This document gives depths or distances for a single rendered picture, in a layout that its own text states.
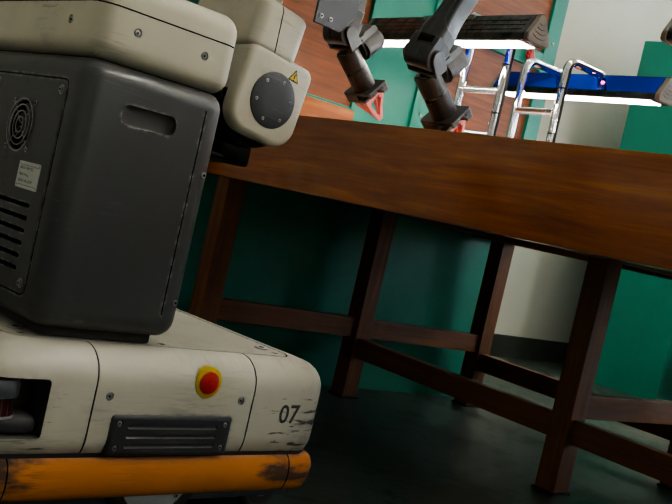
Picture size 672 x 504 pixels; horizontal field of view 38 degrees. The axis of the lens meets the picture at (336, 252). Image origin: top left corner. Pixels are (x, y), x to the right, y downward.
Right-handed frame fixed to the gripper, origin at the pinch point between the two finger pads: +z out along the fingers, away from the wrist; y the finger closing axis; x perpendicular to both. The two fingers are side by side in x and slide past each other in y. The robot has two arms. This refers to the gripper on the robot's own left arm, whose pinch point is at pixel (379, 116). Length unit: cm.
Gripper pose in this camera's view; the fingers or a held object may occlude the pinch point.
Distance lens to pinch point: 247.8
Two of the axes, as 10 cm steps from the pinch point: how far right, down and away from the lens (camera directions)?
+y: -6.1, -1.8, 7.7
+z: 4.2, 7.5, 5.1
